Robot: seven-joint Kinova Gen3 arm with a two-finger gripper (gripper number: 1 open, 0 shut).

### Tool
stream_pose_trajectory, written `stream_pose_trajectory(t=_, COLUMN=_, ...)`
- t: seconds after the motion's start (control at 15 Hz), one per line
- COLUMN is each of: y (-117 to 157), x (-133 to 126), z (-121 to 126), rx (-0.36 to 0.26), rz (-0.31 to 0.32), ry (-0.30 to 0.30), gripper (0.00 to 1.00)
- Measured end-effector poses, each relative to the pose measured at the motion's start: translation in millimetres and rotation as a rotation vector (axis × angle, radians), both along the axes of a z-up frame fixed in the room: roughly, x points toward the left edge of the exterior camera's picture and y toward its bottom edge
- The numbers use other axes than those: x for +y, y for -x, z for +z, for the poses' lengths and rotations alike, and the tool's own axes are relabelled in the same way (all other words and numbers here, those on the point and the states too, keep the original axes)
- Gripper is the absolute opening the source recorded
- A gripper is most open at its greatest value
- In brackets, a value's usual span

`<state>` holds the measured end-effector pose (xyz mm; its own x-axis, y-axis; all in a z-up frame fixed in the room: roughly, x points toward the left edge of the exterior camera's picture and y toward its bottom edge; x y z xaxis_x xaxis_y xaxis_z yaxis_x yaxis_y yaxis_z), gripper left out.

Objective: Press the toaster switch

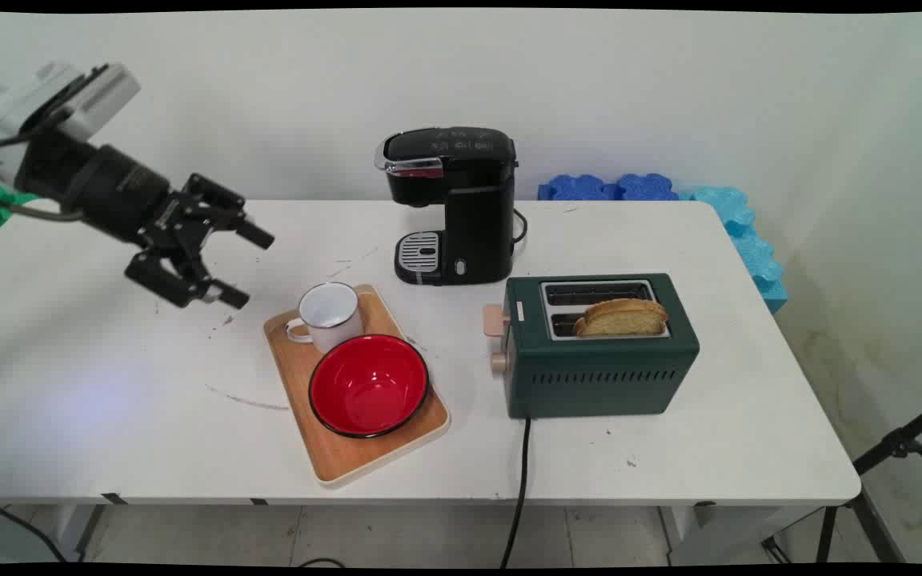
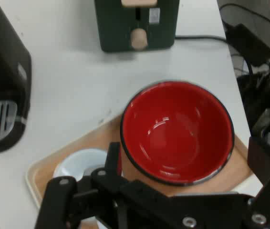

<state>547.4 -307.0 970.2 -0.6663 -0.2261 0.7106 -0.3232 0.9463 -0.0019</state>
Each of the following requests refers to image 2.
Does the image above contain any beige round toaster knob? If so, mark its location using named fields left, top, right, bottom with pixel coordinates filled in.
left=130, top=28, right=148, bottom=50

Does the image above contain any thin black cable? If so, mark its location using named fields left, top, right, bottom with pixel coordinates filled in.
left=219, top=3, right=270, bottom=44

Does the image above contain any white ceramic cup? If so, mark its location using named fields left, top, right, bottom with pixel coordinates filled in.
left=52, top=148, right=124, bottom=229

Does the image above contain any light wooden tray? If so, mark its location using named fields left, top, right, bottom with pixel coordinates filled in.
left=25, top=114, right=255, bottom=210

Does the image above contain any black coffee machine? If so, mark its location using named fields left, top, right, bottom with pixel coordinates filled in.
left=0, top=0, right=32, bottom=155

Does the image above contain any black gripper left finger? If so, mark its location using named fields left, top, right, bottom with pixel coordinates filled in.
left=34, top=142, right=135, bottom=229

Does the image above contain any black power adapter brick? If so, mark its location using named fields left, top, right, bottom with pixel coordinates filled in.
left=225, top=23, right=270, bottom=68

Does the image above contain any dark green two-slot toaster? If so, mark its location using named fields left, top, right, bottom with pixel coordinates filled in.
left=93, top=0, right=180, bottom=53

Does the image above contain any dark electronics clutter with wires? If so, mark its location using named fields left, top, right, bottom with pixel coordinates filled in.
left=236, top=61, right=270, bottom=153

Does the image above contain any red bowl with black rim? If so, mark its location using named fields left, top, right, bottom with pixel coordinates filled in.
left=120, top=81, right=235, bottom=187

